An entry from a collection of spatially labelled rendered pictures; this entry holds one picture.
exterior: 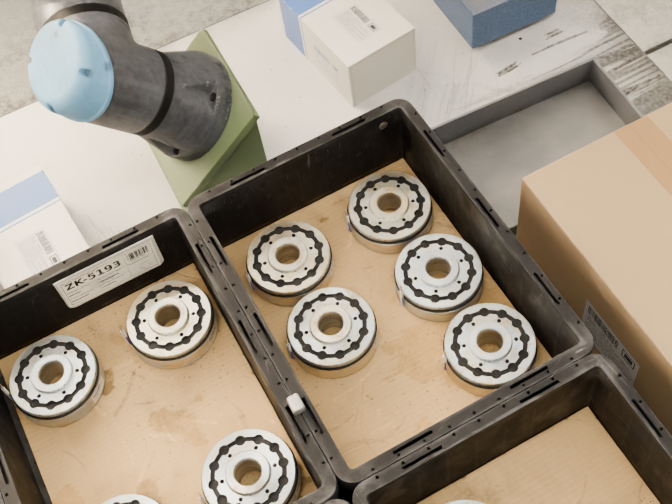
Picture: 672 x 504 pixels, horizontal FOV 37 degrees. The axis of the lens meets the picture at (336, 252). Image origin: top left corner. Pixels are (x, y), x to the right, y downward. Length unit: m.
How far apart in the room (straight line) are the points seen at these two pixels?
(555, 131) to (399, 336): 0.46
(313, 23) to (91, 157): 0.39
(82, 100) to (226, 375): 0.38
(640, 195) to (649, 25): 1.47
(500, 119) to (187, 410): 0.65
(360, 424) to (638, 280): 0.34
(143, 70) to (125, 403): 0.42
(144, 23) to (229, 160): 1.40
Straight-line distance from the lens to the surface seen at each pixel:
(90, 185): 1.55
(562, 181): 1.21
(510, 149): 1.48
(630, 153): 1.24
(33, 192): 1.45
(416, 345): 1.17
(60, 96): 1.29
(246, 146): 1.39
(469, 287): 1.17
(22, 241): 1.41
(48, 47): 1.32
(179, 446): 1.16
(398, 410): 1.14
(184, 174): 1.43
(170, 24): 2.74
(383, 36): 1.51
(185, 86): 1.35
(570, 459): 1.12
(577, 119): 1.52
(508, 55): 1.60
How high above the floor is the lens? 1.88
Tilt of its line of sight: 58 degrees down
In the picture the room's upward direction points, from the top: 11 degrees counter-clockwise
